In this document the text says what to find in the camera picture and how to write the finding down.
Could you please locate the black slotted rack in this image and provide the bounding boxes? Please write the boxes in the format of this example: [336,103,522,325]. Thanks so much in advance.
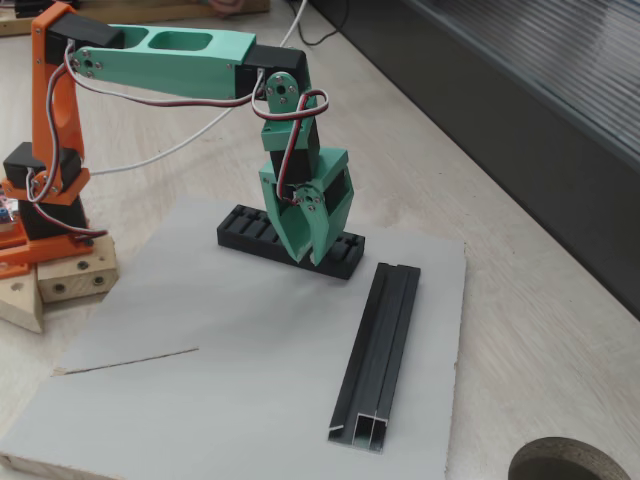
[216,202,366,283]

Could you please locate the beige wooden triangular block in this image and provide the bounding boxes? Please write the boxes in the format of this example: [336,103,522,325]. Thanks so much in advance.
[0,263,46,335]

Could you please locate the person's hand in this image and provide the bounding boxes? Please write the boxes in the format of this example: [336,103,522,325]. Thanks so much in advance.
[207,0,248,18]

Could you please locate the grey painted wooden board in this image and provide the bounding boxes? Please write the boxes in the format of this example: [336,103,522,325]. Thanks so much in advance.
[0,194,469,480]

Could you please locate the wooden block with screws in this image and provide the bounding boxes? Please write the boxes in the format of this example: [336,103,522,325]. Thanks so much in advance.
[36,233,119,304]

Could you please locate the red controller circuit board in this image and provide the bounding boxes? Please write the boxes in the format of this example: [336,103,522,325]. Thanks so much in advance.
[0,187,24,227]

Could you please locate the black device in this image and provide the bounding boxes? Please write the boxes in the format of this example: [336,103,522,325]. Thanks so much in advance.
[13,0,80,19]

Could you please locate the wrist servo wire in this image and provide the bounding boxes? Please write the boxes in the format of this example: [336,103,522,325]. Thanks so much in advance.
[251,72,331,205]

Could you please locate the thin black cable loop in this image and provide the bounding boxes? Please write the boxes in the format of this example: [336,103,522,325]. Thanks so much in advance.
[285,0,350,47]

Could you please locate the black aluminium profile rail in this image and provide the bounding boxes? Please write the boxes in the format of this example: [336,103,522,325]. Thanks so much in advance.
[327,261,422,455]

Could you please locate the white USB cable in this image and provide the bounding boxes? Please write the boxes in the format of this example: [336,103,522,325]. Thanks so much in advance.
[91,0,310,176]

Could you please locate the forearm servo wire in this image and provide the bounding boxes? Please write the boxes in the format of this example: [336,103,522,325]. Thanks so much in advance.
[27,42,265,201]

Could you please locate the base servo wire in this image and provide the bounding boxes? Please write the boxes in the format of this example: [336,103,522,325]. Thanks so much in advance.
[27,197,109,247]

